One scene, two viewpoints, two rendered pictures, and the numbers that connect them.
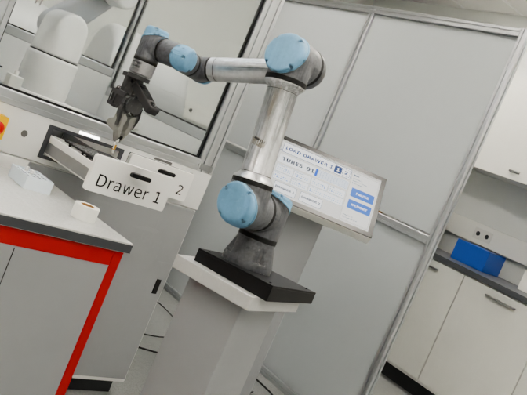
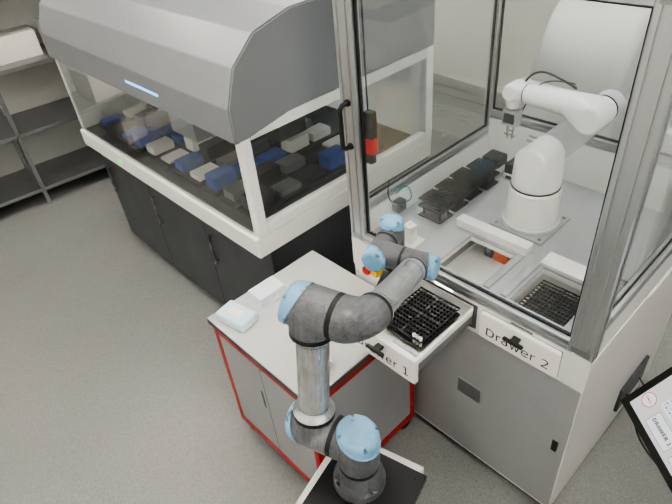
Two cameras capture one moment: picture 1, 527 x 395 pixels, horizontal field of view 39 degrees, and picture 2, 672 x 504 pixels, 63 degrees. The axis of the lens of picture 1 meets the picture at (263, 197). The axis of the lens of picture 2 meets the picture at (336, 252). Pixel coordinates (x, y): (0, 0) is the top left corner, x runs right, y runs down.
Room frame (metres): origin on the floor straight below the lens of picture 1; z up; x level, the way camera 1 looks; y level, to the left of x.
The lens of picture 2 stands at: (2.18, -0.89, 2.29)
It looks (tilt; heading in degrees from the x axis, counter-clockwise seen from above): 38 degrees down; 93
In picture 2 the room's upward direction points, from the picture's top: 6 degrees counter-clockwise
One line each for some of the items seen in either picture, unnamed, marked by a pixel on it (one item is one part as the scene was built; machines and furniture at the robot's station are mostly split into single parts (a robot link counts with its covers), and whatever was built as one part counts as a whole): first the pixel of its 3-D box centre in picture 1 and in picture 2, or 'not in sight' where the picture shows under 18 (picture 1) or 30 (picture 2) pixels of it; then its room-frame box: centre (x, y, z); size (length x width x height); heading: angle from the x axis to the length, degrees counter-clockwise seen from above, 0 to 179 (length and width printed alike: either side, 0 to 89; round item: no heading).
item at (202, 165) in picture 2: not in sight; (232, 97); (1.53, 2.08, 1.13); 1.78 x 1.14 x 0.45; 134
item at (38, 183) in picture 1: (30, 179); not in sight; (2.15, 0.65, 0.78); 0.12 x 0.08 x 0.04; 43
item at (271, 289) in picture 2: not in sight; (267, 292); (1.78, 0.82, 0.79); 0.13 x 0.09 x 0.05; 43
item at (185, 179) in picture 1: (158, 178); (517, 343); (2.68, 0.38, 0.87); 0.29 x 0.02 x 0.11; 134
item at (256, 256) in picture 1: (252, 249); (359, 469); (2.13, -0.03, 0.85); 0.15 x 0.15 x 0.10
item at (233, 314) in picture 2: not in sight; (236, 315); (1.67, 0.69, 0.78); 0.15 x 0.10 x 0.04; 144
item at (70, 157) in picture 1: (97, 166); (422, 318); (2.38, 0.53, 0.86); 0.40 x 0.26 x 0.06; 44
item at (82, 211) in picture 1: (85, 211); not in sight; (2.01, 0.43, 0.78); 0.07 x 0.07 x 0.04
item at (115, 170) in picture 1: (130, 183); (383, 350); (2.23, 0.39, 0.87); 0.29 x 0.02 x 0.11; 134
